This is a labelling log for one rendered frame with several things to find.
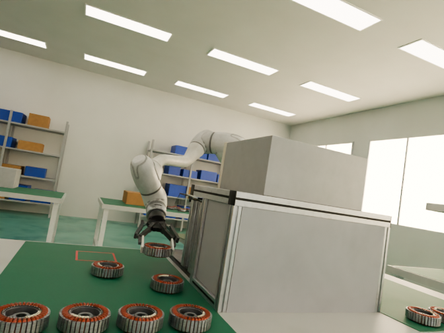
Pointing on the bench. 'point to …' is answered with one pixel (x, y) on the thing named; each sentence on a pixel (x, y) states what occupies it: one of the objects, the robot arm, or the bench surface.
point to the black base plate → (179, 261)
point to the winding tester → (293, 172)
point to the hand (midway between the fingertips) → (157, 248)
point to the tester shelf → (289, 206)
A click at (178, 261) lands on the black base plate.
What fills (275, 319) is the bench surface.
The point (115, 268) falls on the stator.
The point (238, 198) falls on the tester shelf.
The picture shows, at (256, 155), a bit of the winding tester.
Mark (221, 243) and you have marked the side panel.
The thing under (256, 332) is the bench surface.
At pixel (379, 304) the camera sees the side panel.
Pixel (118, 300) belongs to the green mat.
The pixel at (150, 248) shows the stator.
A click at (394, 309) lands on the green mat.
